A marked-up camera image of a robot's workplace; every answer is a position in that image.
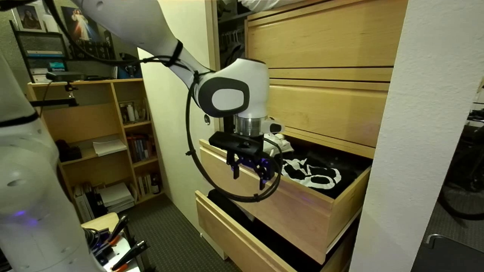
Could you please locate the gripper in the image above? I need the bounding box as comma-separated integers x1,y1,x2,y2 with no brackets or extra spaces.
227,147,281,191

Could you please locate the wooden drawer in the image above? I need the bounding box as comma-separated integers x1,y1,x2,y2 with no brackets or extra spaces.
245,0,410,69
199,138,373,265
195,190,360,272
268,79,391,148

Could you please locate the black cloth with white print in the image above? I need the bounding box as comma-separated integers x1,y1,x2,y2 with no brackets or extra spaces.
279,150,373,200

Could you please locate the wooden dresser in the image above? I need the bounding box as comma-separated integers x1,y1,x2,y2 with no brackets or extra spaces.
195,0,410,272

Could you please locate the row of books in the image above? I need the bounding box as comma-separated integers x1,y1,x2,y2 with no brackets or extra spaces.
126,134,157,164
135,172,162,198

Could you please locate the stack of papers and folders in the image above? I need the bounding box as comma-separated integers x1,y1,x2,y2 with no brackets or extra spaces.
98,182,136,213

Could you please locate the stack of white papers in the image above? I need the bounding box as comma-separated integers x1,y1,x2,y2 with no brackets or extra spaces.
92,139,128,157

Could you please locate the black clamp with orange grip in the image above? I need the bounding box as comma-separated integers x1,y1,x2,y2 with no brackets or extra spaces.
110,240,149,272
93,215,129,256

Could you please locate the blue box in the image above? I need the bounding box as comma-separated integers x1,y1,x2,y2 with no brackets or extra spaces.
116,53,143,80

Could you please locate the row of binders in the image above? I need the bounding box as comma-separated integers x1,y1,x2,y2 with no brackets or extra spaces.
73,183,108,223

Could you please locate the wooden bookshelf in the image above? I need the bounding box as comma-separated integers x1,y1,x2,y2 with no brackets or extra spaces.
26,78,165,224

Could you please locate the white fabric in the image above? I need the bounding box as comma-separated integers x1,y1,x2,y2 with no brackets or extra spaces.
237,0,305,12

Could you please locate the black bag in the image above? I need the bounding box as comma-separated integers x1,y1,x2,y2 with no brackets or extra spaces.
55,139,82,163

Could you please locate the bicycle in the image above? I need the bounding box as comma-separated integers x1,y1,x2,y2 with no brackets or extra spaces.
438,106,484,228

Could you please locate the black chair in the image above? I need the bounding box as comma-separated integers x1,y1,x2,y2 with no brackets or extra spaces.
411,233,484,272

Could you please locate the religious picture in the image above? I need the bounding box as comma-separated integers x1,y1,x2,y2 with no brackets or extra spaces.
61,6,101,43

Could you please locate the black framed board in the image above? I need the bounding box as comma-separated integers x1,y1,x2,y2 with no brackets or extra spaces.
9,20,69,83

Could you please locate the framed photo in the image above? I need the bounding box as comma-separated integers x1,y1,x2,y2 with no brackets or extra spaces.
11,4,47,33

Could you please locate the camera on mount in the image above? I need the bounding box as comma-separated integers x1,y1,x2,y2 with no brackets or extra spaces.
29,71,87,108

